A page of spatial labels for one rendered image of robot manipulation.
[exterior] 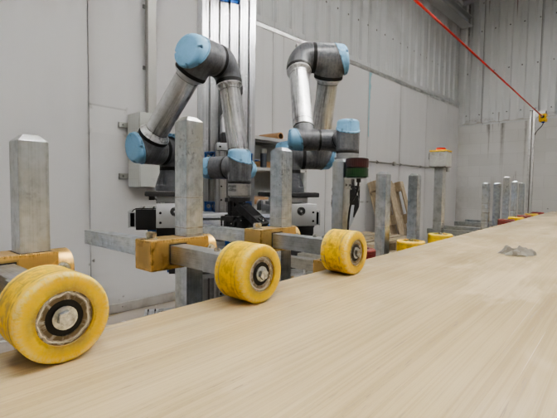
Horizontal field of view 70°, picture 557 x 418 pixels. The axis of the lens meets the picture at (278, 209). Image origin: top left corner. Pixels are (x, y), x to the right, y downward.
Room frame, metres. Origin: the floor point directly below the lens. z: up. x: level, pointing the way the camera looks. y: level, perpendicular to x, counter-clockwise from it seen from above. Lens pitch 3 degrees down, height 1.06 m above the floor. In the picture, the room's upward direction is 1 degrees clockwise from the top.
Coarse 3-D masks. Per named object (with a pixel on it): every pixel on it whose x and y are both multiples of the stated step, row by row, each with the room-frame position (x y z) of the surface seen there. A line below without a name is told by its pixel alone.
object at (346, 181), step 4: (344, 180) 1.05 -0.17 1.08; (348, 180) 1.07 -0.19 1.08; (356, 180) 1.04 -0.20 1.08; (360, 180) 1.04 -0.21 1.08; (344, 184) 1.05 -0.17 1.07; (348, 184) 1.07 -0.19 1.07; (344, 188) 1.05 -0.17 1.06; (348, 188) 1.07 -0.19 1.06; (356, 188) 1.05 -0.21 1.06; (356, 192) 1.05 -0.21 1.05; (352, 200) 1.06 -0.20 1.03; (348, 212) 1.07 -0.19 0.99; (348, 216) 1.07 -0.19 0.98; (348, 220) 1.07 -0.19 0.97; (348, 224) 1.07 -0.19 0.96; (348, 228) 1.07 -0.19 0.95
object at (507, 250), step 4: (504, 248) 0.98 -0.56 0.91; (508, 248) 0.97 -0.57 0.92; (512, 248) 0.97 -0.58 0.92; (516, 248) 0.96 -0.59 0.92; (520, 248) 0.96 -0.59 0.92; (524, 248) 0.96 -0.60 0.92; (496, 252) 0.98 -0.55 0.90; (500, 252) 0.98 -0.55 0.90; (504, 252) 0.97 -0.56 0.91; (508, 252) 0.95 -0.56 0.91; (512, 252) 0.94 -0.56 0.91; (516, 252) 0.94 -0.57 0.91; (520, 252) 0.94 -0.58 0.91; (524, 252) 0.95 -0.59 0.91; (528, 252) 0.95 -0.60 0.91; (532, 252) 0.96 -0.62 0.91
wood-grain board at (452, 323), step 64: (384, 256) 0.92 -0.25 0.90; (448, 256) 0.93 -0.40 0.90; (512, 256) 0.94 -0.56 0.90; (128, 320) 0.45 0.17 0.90; (192, 320) 0.46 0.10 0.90; (256, 320) 0.46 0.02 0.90; (320, 320) 0.46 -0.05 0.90; (384, 320) 0.47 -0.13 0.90; (448, 320) 0.47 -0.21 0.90; (512, 320) 0.47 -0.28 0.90; (0, 384) 0.30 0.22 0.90; (64, 384) 0.30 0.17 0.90; (128, 384) 0.31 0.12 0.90; (192, 384) 0.31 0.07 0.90; (256, 384) 0.31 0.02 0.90; (320, 384) 0.31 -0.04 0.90; (384, 384) 0.31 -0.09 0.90; (448, 384) 0.31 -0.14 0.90; (512, 384) 0.31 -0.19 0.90
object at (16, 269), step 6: (12, 264) 0.48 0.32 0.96; (0, 270) 0.44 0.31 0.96; (6, 270) 0.44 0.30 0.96; (12, 270) 0.44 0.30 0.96; (18, 270) 0.44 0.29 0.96; (24, 270) 0.44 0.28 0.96; (0, 276) 0.42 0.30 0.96; (6, 276) 0.41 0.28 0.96; (12, 276) 0.41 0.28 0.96; (0, 282) 0.42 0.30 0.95; (6, 282) 0.39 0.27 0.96; (0, 288) 0.42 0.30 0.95
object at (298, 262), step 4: (292, 256) 1.13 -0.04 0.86; (296, 256) 1.13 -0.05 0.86; (300, 256) 1.13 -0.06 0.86; (292, 260) 1.12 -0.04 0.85; (296, 260) 1.11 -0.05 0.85; (300, 260) 1.10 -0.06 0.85; (304, 260) 1.09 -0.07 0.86; (308, 260) 1.08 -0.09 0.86; (312, 260) 1.07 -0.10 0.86; (292, 264) 1.12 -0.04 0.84; (296, 264) 1.11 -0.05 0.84; (300, 264) 1.10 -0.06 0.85; (304, 264) 1.09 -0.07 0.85; (308, 264) 1.08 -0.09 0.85; (312, 264) 1.07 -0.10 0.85; (296, 268) 1.11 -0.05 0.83; (300, 268) 1.10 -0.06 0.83; (304, 268) 1.09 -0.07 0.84; (308, 268) 1.08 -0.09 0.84; (312, 268) 1.07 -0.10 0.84
